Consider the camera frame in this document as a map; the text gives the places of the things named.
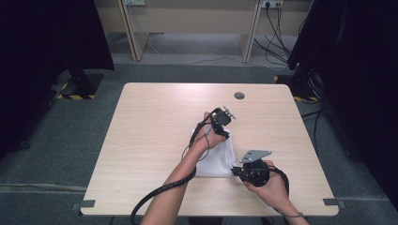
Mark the person's left hand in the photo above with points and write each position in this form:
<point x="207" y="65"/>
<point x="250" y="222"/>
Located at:
<point x="209" y="137"/>

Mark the grey tape strip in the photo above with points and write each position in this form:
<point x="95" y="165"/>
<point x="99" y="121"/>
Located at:
<point x="84" y="203"/>
<point x="333" y="202"/>

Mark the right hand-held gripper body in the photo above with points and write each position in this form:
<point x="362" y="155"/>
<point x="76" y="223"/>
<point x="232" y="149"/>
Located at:
<point x="256" y="173"/>

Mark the person's right hand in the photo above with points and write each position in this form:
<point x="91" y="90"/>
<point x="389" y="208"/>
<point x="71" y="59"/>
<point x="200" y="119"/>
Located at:
<point x="275" y="190"/>

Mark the white printed tank top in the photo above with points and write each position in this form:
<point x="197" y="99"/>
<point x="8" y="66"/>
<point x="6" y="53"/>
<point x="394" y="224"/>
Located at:
<point x="220" y="159"/>

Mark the black curtain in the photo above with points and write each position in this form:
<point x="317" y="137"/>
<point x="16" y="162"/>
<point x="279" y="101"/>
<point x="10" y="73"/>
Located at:
<point x="37" y="47"/>
<point x="359" y="62"/>

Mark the beige wooden desk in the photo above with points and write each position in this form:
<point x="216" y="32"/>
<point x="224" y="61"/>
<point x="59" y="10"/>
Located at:
<point x="194" y="15"/>

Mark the black metal stand base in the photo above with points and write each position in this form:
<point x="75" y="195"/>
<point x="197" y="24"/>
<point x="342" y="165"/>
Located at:
<point x="302" y="82"/>
<point x="82" y="84"/>

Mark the white wall socket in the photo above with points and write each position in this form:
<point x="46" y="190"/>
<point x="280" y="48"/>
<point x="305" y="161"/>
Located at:
<point x="272" y="2"/>
<point x="134" y="2"/>

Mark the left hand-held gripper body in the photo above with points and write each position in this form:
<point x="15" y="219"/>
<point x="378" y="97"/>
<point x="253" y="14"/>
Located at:
<point x="220" y="120"/>

